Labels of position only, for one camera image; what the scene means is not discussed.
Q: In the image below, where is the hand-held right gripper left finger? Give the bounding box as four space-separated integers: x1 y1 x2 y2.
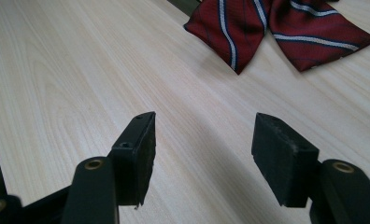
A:
107 111 157 209

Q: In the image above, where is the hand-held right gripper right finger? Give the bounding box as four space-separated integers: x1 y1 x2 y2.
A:
250 112 320 209

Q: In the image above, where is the red striped bow tie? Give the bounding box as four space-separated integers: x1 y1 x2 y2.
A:
183 0 370 76

